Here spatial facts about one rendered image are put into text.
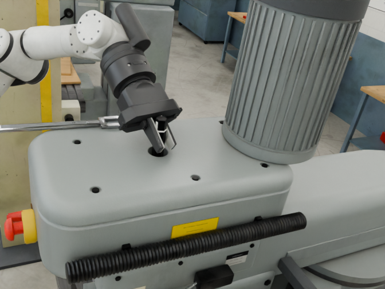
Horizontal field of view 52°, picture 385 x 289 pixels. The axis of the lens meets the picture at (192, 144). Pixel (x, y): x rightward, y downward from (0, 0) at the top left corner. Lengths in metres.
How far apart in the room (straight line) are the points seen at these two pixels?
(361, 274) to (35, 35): 0.95
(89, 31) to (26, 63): 0.23
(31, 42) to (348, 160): 0.84
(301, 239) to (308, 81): 0.40
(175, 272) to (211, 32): 7.52
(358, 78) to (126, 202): 5.46
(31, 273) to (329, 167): 2.37
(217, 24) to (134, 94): 7.48
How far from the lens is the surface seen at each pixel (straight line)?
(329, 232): 1.02
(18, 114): 2.59
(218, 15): 8.13
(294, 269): 0.95
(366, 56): 5.88
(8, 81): 1.01
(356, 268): 1.15
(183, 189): 0.66
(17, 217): 0.88
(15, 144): 2.69
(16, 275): 3.07
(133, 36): 0.78
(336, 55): 0.73
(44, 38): 0.91
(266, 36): 0.71
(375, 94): 4.72
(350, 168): 1.13
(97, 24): 0.78
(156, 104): 0.73
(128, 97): 0.72
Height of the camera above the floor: 2.28
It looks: 30 degrees down
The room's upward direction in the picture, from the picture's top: 10 degrees clockwise
